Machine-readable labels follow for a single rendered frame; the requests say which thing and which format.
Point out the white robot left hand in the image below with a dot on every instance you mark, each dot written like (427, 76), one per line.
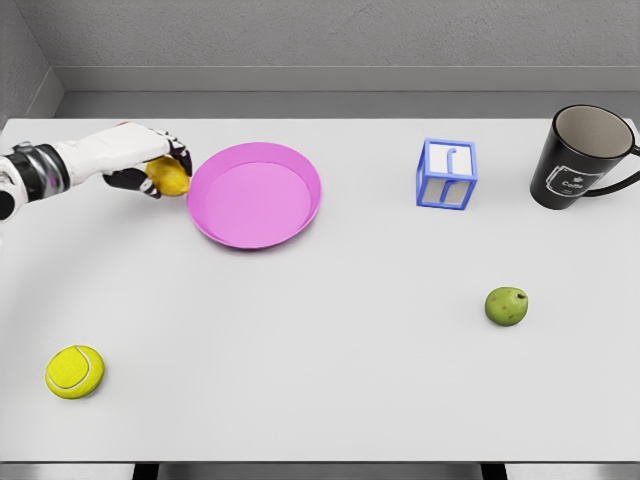
(129, 145)

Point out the yellow lemon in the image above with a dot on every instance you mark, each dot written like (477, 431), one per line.
(169, 177)

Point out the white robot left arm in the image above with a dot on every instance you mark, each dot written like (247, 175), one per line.
(35, 167)

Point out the pink round plate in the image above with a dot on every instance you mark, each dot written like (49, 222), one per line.
(256, 197)

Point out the yellow tennis ball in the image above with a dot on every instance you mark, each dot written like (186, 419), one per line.
(74, 371)

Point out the blue and white letter cube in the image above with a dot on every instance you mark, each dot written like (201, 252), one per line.
(446, 173)

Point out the green pear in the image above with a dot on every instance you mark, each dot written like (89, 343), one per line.
(506, 306)

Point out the black coffee mug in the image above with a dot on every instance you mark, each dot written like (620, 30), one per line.
(580, 160)

